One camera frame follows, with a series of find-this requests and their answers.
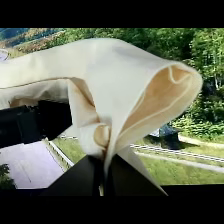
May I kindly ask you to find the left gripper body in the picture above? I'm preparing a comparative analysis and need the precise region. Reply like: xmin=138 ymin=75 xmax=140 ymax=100
xmin=36 ymin=99 xmax=74 ymax=142

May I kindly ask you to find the cream T-shirt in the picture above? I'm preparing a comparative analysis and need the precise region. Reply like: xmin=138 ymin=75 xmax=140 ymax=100
xmin=0 ymin=37 xmax=204 ymax=197

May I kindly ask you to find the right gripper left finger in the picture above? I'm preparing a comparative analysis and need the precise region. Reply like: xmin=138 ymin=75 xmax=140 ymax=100
xmin=40 ymin=154 xmax=105 ymax=197

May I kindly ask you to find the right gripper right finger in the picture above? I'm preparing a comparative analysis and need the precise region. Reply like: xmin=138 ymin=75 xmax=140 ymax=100
xmin=103 ymin=153 xmax=162 ymax=197

